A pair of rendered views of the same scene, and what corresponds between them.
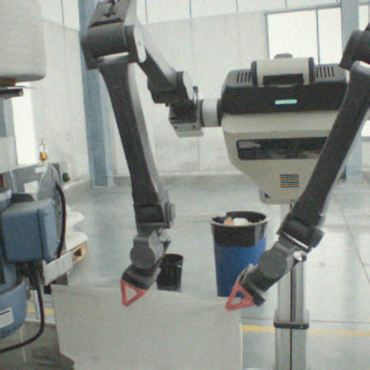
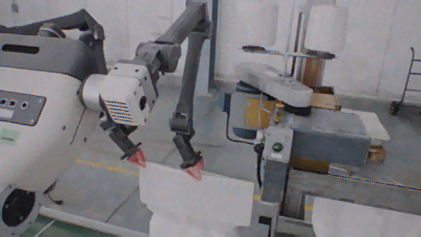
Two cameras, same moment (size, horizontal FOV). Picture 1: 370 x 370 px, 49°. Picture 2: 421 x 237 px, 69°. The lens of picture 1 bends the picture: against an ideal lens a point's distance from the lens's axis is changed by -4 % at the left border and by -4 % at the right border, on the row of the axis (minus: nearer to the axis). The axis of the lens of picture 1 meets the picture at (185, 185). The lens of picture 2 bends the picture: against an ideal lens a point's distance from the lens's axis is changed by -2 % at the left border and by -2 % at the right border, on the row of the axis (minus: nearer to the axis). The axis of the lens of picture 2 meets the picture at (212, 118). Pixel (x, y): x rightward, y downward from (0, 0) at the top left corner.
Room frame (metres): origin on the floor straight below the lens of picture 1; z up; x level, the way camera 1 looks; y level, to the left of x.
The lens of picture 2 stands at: (2.05, 0.16, 1.67)
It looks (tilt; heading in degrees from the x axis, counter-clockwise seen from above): 20 degrees down; 178
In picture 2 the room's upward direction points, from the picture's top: 3 degrees clockwise
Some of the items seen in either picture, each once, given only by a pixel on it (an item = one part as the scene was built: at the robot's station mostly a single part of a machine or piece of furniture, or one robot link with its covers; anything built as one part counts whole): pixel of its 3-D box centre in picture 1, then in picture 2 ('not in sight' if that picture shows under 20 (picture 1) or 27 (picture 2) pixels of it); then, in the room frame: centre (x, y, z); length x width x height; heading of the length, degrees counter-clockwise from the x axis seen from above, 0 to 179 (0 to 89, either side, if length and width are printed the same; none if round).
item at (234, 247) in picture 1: (240, 257); not in sight; (3.17, -0.40, 0.32); 0.51 x 0.48 x 0.65; 164
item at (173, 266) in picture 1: (168, 272); not in sight; (3.44, 0.19, 0.13); 0.30 x 0.30 x 0.26
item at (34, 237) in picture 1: (32, 236); (228, 102); (0.68, 0.27, 1.25); 0.10 x 0.08 x 0.12; 9
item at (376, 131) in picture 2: not in sight; (359, 128); (-1.51, 2.08, 0.32); 0.66 x 0.43 x 0.15; 72
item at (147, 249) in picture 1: (151, 234); (183, 129); (0.88, 0.08, 1.19); 0.11 x 0.09 x 0.12; 165
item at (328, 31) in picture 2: not in sight; (326, 27); (0.88, 0.59, 1.61); 0.15 x 0.14 x 0.17; 74
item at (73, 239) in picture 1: (58, 244); not in sight; (4.28, 1.41, 0.20); 0.67 x 0.43 x 0.15; 164
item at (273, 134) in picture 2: (54, 177); (278, 144); (1.20, 0.38, 1.29); 0.08 x 0.05 x 0.09; 74
